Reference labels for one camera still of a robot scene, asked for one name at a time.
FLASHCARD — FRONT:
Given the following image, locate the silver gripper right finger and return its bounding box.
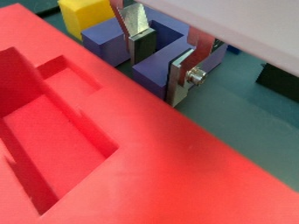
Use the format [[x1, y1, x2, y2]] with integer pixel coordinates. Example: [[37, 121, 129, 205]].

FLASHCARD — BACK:
[[165, 27, 214, 107]]

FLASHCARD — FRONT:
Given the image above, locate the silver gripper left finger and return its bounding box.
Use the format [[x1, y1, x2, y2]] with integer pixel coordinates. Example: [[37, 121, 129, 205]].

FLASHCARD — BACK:
[[109, 0, 156, 65]]

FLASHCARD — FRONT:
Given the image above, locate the purple U-shaped block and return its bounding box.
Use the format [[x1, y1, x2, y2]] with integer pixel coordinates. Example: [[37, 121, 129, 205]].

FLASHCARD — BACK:
[[79, 6, 229, 101]]

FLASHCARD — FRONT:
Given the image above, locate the red insertion board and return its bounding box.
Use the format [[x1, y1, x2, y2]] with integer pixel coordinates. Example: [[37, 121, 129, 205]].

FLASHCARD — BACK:
[[0, 4, 299, 224]]

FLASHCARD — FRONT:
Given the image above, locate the blue U-shaped block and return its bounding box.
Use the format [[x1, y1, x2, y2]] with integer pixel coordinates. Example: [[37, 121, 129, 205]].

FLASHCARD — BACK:
[[228, 45, 240, 54]]

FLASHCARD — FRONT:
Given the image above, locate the yellow long block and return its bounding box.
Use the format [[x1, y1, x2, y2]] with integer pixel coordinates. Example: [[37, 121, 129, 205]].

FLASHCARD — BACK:
[[57, 0, 114, 39]]

